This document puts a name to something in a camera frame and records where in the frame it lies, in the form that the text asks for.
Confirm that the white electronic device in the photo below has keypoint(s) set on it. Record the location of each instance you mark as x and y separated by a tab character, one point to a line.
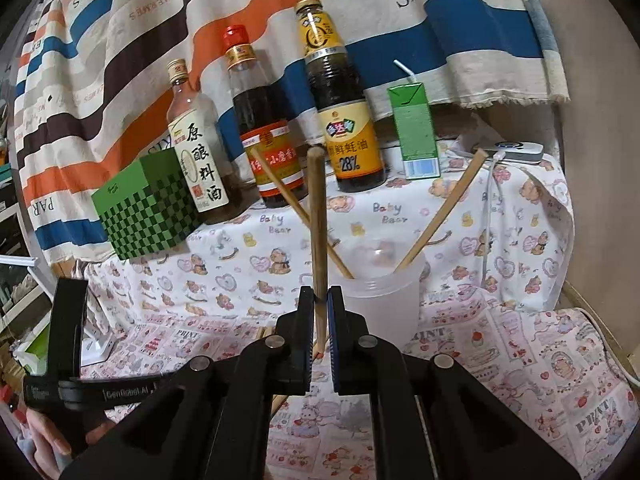
515	151

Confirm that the wooden chopstick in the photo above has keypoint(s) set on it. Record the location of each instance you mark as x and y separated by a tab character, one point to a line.
295	207
280	404
317	220
268	332
440	210

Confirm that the storage shelf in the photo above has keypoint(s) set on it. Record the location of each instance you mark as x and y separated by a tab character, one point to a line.
15	240

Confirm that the yellow label oyster sauce bottle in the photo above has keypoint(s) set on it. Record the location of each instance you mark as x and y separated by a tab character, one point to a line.
340	110

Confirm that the green drink carton with straw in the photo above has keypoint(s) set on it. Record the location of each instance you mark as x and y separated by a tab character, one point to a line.
415	130

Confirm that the translucent plastic cup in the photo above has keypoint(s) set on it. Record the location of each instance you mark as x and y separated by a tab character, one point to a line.
380	305

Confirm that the red cap sesame oil bottle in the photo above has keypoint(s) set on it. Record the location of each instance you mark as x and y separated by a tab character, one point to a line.
265	125

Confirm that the bear printed white cloth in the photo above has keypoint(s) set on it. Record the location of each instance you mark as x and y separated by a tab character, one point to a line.
240	270

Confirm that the clear cooking wine bottle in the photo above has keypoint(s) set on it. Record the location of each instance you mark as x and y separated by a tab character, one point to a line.
197	160

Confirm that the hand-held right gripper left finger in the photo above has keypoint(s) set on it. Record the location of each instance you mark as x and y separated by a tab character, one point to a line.
305	340

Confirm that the green checkered box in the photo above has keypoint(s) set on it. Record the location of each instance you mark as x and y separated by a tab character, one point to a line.
150	210

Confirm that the striped cloth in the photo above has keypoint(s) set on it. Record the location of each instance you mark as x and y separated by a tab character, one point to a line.
150	35

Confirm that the pink printed cloth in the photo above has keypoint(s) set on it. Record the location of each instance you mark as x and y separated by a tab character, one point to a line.
525	360

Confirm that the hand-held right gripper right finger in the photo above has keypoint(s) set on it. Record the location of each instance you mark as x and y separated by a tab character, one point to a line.
335	345

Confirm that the person's left hand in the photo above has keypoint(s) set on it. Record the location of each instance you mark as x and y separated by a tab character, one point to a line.
47	440

